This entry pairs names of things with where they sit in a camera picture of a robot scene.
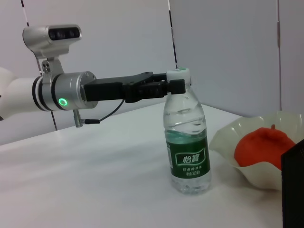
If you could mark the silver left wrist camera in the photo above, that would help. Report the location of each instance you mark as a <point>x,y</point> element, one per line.
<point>47,40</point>

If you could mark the clear green-label water bottle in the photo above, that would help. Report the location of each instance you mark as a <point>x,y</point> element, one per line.
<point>187,154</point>

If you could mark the translucent green fruit plate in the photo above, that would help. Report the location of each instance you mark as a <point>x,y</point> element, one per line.
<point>228,142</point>

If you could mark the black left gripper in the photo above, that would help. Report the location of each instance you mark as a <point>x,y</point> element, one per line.
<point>104,90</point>

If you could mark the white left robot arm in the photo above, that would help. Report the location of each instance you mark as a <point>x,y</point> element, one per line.
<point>23,95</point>

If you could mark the black mesh pen holder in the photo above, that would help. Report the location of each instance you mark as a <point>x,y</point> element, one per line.
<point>294,185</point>

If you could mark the red-orange fruit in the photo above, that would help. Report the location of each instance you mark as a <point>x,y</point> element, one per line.
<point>261,147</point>

